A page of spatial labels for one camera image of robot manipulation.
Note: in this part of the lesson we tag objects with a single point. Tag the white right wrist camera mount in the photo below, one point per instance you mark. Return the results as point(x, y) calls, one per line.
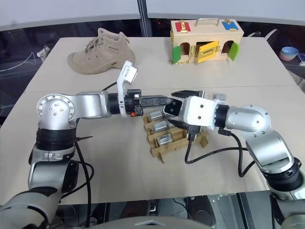
point(199, 111)

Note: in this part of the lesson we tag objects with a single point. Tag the wooden slatted rack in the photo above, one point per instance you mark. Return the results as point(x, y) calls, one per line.
point(175, 140)

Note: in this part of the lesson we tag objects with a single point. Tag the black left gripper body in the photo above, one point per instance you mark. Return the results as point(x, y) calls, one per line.
point(133, 101)

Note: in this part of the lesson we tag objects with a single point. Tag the blue box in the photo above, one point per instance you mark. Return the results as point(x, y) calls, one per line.
point(301, 58)

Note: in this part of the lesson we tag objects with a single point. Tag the wooden lock box toy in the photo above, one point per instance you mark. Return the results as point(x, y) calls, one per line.
point(207, 35)

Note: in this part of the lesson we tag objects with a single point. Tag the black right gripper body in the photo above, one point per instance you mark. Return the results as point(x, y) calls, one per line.
point(174, 108)

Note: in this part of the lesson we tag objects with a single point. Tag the pink bowl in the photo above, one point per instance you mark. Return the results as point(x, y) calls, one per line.
point(287, 58)

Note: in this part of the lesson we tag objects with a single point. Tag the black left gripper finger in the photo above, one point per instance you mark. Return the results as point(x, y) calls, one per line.
point(155, 97)
point(156, 104)

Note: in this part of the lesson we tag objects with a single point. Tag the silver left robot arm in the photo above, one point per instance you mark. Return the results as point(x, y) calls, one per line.
point(88, 105)

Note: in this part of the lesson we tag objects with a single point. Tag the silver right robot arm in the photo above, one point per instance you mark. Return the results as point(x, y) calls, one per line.
point(262, 133)

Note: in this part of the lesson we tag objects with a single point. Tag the beige hiking boot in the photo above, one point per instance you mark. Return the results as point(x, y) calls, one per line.
point(102, 56)

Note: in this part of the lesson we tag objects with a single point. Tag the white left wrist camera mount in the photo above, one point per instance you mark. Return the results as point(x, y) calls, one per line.
point(127, 72)

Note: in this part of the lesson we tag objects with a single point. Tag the blue bowl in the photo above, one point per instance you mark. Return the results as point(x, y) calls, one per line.
point(289, 50)

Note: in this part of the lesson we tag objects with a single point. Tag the small white device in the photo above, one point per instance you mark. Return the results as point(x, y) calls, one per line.
point(43, 52)

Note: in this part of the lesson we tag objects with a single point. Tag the metal post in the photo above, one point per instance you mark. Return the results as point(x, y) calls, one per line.
point(143, 17)

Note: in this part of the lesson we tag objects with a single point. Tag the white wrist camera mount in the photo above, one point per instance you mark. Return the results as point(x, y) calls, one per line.
point(127, 72)
point(199, 111)

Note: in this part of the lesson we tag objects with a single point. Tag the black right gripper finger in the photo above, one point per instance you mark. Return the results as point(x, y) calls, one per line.
point(187, 93)
point(179, 123)

